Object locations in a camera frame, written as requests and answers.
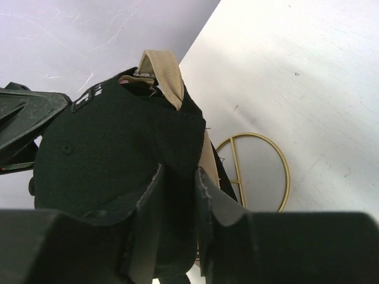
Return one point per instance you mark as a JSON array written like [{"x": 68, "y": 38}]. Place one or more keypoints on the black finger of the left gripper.
[{"x": 25, "y": 115}]

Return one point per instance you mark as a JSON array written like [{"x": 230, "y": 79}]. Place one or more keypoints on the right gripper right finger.
[{"x": 240, "y": 246}]

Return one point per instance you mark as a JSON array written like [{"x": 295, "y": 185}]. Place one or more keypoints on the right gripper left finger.
[{"x": 47, "y": 246}]

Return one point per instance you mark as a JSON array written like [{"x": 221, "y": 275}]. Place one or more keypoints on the beige baseball cap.
[{"x": 163, "y": 238}]

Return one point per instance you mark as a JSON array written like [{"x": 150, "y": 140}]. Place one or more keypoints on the gold wire hat stand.
[{"x": 258, "y": 171}]

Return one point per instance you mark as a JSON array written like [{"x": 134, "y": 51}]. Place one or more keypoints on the black NY baseball cap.
[{"x": 96, "y": 158}]

